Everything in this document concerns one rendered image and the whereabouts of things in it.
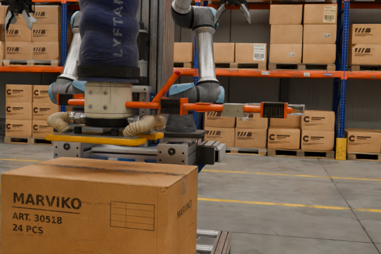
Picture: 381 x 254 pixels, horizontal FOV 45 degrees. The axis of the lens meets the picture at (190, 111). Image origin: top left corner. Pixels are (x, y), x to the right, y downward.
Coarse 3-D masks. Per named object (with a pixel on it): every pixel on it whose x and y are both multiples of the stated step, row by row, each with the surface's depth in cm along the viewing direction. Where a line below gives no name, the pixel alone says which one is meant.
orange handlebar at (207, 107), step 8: (72, 104) 170; (80, 104) 169; (128, 104) 164; (136, 104) 163; (144, 104) 162; (152, 104) 162; (184, 104) 159; (192, 104) 158; (200, 104) 158; (208, 104) 157; (216, 104) 160; (208, 112) 159; (256, 112) 153; (288, 112) 150
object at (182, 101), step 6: (162, 102) 159; (168, 102) 158; (174, 102) 157; (180, 102) 158; (186, 102) 163; (162, 108) 159; (168, 108) 159; (174, 108) 158; (180, 108) 158; (162, 114) 162; (180, 114) 158; (186, 114) 163
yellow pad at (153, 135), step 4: (84, 132) 177; (88, 132) 177; (92, 132) 176; (120, 132) 175; (140, 132) 173; (144, 132) 173; (148, 132) 173; (152, 132) 174; (156, 132) 179; (140, 136) 171; (144, 136) 171; (148, 136) 170; (152, 136) 170; (156, 136) 171; (160, 136) 175
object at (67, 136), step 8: (80, 128) 161; (112, 128) 158; (48, 136) 160; (56, 136) 159; (64, 136) 158; (72, 136) 158; (80, 136) 158; (88, 136) 157; (96, 136) 157; (104, 136) 156; (112, 136) 156; (120, 136) 157; (136, 136) 158; (112, 144) 154; (120, 144) 153; (128, 144) 152; (136, 144) 152
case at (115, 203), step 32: (64, 160) 186; (96, 160) 188; (32, 192) 155; (64, 192) 152; (96, 192) 149; (128, 192) 146; (160, 192) 143; (192, 192) 173; (32, 224) 155; (64, 224) 152; (96, 224) 149; (128, 224) 146; (160, 224) 144; (192, 224) 175
